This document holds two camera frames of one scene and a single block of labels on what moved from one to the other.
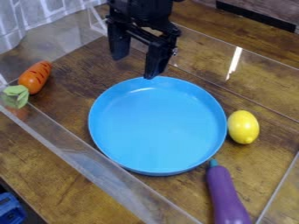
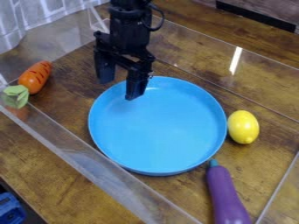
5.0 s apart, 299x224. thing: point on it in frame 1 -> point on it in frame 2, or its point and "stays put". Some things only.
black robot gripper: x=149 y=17 -> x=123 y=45
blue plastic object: x=12 y=212 stays put
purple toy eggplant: x=228 y=209 stays put
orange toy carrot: x=32 y=80 stays put
